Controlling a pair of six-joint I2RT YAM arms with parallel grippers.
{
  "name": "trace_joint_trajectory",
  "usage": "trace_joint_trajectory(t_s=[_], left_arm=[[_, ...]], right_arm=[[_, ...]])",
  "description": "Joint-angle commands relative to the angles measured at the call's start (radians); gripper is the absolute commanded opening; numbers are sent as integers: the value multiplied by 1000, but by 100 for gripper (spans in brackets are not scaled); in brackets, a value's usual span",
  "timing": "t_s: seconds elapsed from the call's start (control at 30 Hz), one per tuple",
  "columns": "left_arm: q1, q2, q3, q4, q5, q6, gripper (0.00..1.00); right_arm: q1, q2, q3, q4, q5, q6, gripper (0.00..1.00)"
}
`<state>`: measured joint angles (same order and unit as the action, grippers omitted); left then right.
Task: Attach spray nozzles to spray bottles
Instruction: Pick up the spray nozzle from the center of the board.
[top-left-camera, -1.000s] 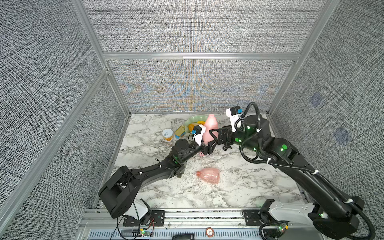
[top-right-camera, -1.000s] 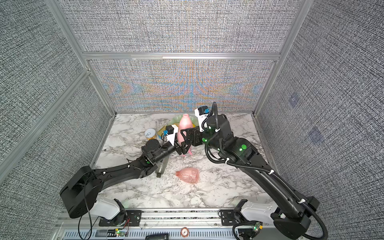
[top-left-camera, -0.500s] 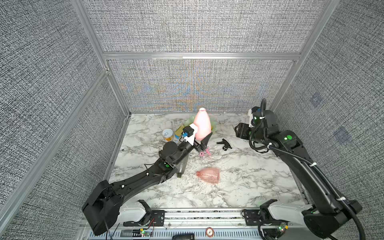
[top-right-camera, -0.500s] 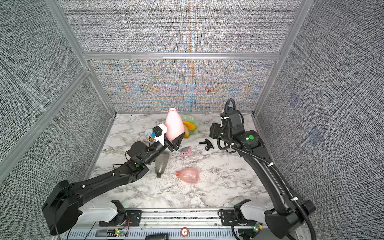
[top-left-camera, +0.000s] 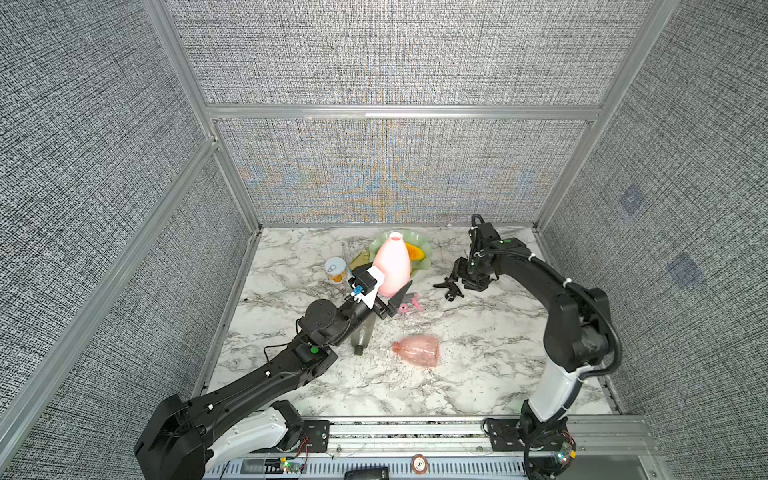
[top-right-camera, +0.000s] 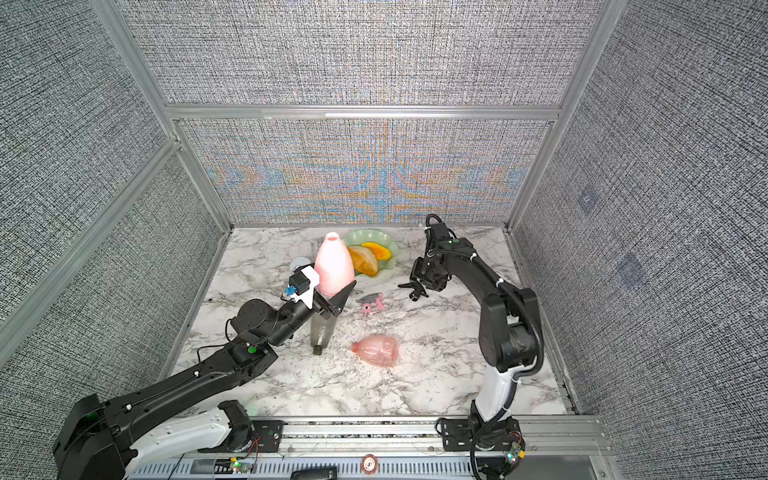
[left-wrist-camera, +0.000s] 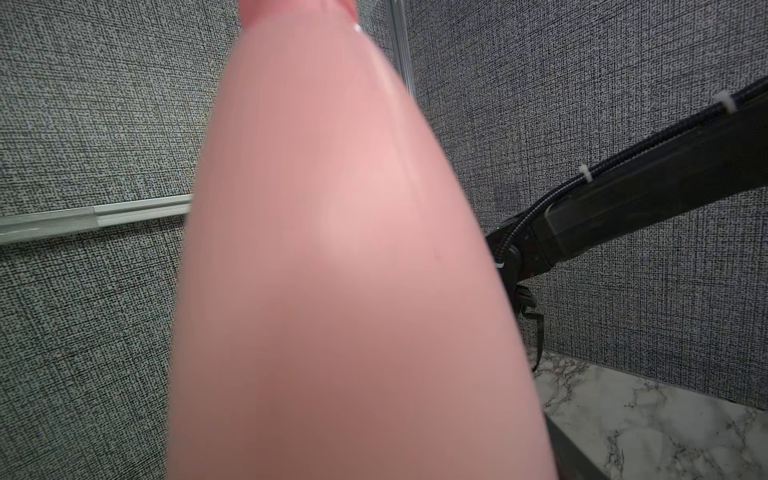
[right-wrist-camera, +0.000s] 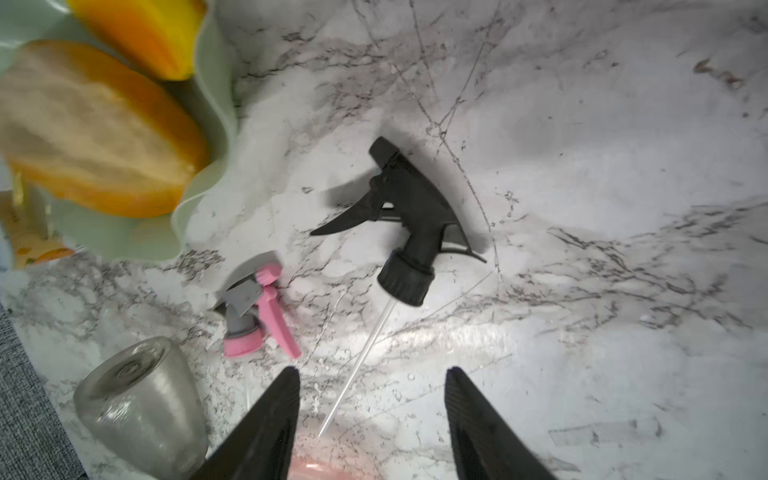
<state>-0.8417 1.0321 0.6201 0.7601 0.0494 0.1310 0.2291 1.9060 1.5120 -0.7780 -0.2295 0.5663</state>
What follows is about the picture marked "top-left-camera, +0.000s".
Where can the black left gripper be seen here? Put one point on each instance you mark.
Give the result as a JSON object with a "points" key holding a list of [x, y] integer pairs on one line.
{"points": [[390, 306]]}

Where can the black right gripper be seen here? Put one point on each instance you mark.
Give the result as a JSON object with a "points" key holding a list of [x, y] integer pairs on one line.
{"points": [[458, 273]]}

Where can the black spray nozzle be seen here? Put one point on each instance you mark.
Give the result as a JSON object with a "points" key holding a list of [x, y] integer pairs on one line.
{"points": [[451, 287]]}

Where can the opaque pink spray bottle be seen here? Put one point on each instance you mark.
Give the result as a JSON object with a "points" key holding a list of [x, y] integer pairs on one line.
{"points": [[393, 260]]}

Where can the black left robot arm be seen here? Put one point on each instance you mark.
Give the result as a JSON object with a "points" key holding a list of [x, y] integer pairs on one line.
{"points": [[186, 439]]}

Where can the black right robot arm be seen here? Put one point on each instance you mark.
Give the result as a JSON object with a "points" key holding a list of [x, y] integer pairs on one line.
{"points": [[579, 338]]}

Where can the grey pink spray nozzle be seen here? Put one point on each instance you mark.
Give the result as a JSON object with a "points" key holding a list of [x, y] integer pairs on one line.
{"points": [[410, 304]]}

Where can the clear grey spray bottle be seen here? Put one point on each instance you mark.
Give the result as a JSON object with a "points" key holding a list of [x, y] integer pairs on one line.
{"points": [[361, 337]]}

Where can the translucent pink spray bottle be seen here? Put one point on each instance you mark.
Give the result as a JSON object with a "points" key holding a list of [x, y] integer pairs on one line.
{"points": [[418, 350]]}

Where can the yellow mango slice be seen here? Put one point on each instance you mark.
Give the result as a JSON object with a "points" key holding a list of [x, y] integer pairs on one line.
{"points": [[415, 253]]}

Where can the small round white can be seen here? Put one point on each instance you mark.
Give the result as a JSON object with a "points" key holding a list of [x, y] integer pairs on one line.
{"points": [[336, 269]]}

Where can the green scalloped plate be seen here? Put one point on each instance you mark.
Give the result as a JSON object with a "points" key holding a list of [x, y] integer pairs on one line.
{"points": [[411, 236]]}

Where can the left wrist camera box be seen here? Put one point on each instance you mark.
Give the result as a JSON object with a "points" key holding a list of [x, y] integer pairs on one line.
{"points": [[365, 283]]}

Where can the aluminium front rail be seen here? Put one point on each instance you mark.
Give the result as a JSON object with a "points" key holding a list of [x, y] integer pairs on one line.
{"points": [[607, 447]]}

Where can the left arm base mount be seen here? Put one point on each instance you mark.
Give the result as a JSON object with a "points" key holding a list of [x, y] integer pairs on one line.
{"points": [[307, 436]]}

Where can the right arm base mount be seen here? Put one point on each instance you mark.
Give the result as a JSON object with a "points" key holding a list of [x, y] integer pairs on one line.
{"points": [[529, 433]]}

